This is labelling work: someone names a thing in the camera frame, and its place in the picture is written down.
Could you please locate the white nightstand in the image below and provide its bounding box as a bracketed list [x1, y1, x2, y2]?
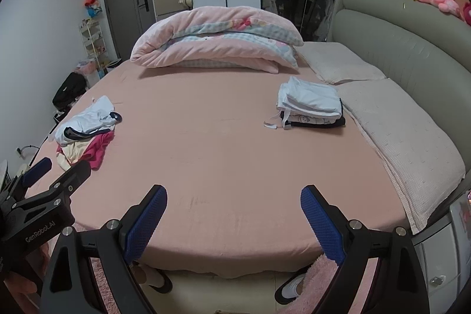
[412, 189, 471, 314]

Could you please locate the folded pink duvet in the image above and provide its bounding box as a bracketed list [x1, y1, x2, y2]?
[130, 5, 304, 75]

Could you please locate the bed with pink sheet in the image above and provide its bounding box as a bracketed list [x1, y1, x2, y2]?
[26, 42, 466, 280]

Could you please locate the black bag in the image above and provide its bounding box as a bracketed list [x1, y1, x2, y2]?
[52, 72, 88, 109]

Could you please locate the grey green bed headboard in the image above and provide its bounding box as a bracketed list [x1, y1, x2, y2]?
[327, 0, 471, 149]

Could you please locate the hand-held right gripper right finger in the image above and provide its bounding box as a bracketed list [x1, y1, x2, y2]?
[300, 185, 431, 314]

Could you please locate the person's left shoe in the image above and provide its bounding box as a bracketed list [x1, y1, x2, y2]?
[140, 263, 173, 294]

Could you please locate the stack of folded clothes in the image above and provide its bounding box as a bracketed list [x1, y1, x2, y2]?
[263, 76, 346, 131]

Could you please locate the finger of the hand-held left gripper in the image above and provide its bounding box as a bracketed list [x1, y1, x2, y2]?
[11, 161, 92, 222]
[7, 157, 53, 204]

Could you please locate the person's left hand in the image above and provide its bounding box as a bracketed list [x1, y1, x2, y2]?
[4, 272, 38, 302]

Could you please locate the white wall socket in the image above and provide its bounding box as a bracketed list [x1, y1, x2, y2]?
[15, 145, 41, 158]

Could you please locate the person's shoe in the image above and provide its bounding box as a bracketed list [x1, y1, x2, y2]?
[140, 263, 173, 294]
[274, 268, 313, 305]

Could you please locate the beige pillow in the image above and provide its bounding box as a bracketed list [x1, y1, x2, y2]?
[297, 41, 387, 85]
[336, 78, 466, 235]

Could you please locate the person's right shoe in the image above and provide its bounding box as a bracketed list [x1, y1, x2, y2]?
[274, 268, 313, 305]

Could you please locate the white shelf rack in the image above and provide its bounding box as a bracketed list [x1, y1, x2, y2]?
[78, 19, 107, 68]

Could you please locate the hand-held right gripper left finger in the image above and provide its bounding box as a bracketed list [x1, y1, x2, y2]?
[39, 185, 168, 314]

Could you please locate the magenta garment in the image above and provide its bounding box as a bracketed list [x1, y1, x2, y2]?
[56, 132, 115, 171]

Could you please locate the light blue navy-trimmed t-shirt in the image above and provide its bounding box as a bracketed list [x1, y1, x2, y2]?
[55, 95, 124, 147]

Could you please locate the beige cabinet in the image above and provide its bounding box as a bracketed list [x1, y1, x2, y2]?
[152, 0, 192, 22]

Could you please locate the red and blue plush toy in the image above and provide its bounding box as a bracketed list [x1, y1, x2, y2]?
[84, 0, 103, 18]

